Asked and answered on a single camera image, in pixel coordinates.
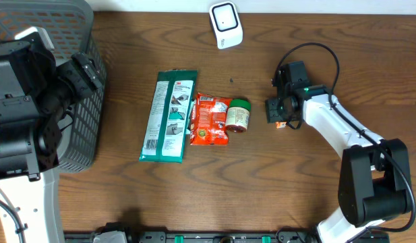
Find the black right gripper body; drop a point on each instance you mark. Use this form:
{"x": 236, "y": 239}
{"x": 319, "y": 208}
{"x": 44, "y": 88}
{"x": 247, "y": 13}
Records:
{"x": 277, "y": 111}

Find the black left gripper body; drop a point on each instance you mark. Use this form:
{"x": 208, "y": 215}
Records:
{"x": 80, "y": 79}

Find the small orange box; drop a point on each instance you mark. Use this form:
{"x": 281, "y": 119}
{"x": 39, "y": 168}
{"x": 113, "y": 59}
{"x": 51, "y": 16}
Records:
{"x": 281, "y": 124}

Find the green lid spice jar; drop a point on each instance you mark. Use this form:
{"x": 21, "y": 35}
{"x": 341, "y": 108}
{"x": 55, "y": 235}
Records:
{"x": 238, "y": 115}

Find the red snack bag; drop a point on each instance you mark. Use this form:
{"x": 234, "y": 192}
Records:
{"x": 208, "y": 119}

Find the green white package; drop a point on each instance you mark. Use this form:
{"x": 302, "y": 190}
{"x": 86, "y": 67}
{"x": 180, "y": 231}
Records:
{"x": 168, "y": 120}

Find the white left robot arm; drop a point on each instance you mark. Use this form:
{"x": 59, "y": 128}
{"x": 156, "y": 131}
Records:
{"x": 36, "y": 93}

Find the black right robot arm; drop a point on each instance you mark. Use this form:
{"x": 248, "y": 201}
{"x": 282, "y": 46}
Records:
{"x": 375, "y": 180}

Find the white barcode scanner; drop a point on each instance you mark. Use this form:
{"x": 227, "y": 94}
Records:
{"x": 226, "y": 24}

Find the grey plastic shopping basket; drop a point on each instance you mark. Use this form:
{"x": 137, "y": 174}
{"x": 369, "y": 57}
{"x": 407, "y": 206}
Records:
{"x": 69, "y": 24}

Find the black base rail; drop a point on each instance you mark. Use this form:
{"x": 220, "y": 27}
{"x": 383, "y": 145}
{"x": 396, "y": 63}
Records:
{"x": 118, "y": 232}

